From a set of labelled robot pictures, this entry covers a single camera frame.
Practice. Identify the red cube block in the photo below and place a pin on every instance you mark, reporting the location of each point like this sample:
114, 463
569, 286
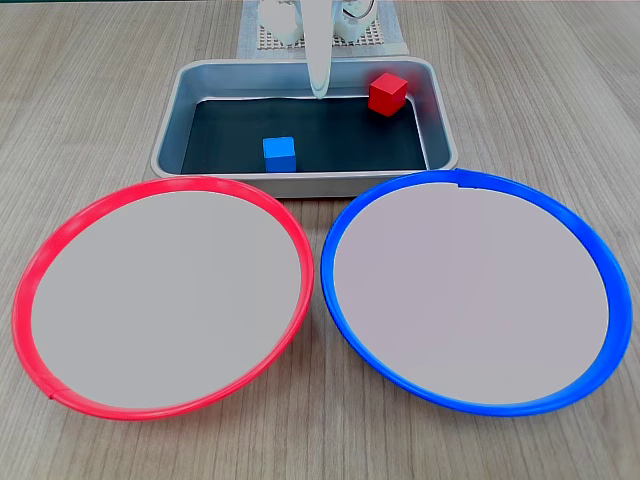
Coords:
386, 95

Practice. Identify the silver metal tray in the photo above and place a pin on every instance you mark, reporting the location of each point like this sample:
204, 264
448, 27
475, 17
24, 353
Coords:
305, 186

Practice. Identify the white mesh pad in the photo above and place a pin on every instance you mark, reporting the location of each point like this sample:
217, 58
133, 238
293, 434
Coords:
372, 42

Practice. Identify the blue cube block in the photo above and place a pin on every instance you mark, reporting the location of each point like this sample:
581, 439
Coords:
279, 155

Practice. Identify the red rimmed round dish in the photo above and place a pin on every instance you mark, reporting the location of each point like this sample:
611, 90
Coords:
165, 300

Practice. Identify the blue rimmed round dish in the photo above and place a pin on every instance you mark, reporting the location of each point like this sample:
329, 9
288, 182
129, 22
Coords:
470, 300

